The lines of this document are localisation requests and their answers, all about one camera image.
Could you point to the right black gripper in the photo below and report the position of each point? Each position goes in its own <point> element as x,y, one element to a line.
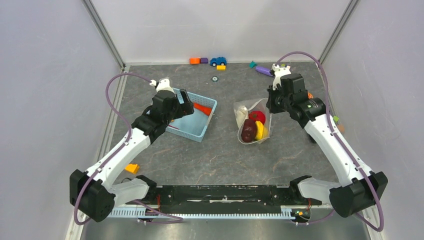
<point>271,94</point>

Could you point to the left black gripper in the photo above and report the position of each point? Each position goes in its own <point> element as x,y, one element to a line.
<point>187,107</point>

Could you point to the orange toy carrot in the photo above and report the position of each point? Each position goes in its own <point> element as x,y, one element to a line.
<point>204,109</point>

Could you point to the clear polka dot zip bag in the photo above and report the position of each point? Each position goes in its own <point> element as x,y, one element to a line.
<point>252,105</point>

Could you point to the red toy tomato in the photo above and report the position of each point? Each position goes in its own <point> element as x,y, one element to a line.
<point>257,116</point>

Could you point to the yellow toy pear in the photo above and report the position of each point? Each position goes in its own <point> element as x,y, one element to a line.
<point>262,132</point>

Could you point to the dark red toy fruit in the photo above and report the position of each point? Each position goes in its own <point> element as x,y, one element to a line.
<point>248,131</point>

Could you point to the white toy radish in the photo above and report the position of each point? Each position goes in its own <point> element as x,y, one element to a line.
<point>241,114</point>

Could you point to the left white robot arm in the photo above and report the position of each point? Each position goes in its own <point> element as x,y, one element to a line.
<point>94,191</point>

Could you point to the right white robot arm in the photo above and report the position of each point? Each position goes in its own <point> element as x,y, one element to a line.
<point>353,192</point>

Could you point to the light blue plastic basket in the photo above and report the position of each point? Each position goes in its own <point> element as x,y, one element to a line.
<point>194,126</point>

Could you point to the purple toy flashlight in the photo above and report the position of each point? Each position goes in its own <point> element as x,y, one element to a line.
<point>264,70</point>

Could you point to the teal small block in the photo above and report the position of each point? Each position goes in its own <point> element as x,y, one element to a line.
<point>252,64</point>

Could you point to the orange toy block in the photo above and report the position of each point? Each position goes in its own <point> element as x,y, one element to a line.
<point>194,61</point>

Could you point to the purple toy block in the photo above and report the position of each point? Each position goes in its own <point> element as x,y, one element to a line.
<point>204,60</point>

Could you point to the yellow rectangular block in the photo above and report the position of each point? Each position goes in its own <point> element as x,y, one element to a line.
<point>221,67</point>

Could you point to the blue toy car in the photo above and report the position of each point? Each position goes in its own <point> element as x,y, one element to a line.
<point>218,61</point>

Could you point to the tan cube block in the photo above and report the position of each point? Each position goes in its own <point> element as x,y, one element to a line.
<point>341,128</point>

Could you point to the orange wedge block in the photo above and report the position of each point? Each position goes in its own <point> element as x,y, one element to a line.
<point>132,168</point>

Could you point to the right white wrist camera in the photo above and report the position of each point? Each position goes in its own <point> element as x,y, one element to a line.
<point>278,72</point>

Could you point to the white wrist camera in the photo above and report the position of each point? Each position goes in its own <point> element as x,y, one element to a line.
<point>163,84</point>
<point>278,72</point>

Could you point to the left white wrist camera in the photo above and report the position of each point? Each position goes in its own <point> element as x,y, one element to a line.
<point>163,84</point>

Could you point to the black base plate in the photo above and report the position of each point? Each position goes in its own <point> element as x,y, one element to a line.
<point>225,199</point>

